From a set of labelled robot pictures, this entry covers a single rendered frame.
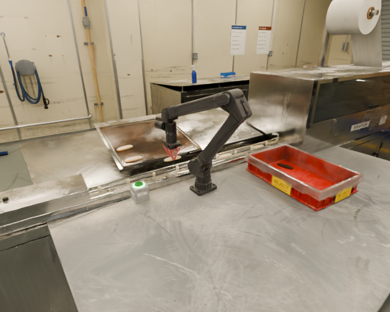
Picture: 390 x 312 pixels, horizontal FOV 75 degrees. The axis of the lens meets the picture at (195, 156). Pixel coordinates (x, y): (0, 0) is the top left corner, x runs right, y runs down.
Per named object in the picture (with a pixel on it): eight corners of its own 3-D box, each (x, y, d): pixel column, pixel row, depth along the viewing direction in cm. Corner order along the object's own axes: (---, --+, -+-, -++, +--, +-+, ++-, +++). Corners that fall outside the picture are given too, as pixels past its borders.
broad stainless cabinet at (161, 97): (182, 163, 346) (180, 86, 305) (152, 140, 428) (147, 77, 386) (280, 137, 438) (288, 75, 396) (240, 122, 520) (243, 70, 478)
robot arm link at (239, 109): (247, 113, 92) (260, 108, 99) (223, 88, 96) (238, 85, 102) (194, 178, 123) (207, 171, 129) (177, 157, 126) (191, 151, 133)
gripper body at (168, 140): (170, 148, 129) (169, 135, 126) (161, 143, 137) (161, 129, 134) (181, 146, 132) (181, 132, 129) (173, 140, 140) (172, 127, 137)
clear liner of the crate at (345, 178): (317, 213, 108) (321, 194, 104) (242, 169, 146) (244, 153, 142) (361, 192, 123) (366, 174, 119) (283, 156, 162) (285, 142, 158)
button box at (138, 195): (135, 212, 117) (132, 190, 112) (130, 203, 123) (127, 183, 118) (151, 206, 121) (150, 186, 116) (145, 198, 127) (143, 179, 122)
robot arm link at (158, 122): (165, 111, 122) (177, 108, 128) (150, 108, 129) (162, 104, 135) (166, 135, 127) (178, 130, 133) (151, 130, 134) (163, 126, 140)
